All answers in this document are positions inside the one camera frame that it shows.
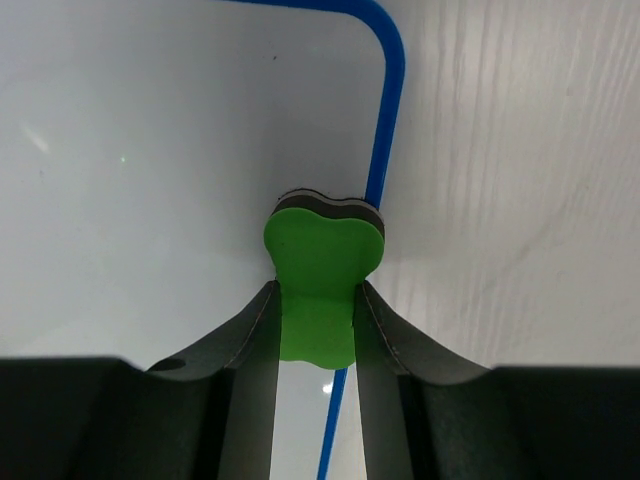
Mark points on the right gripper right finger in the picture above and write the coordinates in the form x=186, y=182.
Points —
x=428, y=413

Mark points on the green whiteboard eraser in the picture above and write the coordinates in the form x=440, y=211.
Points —
x=322, y=248

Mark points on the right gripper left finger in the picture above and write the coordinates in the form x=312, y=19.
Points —
x=205, y=412

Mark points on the blue-framed small whiteboard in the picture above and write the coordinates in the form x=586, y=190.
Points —
x=144, y=145

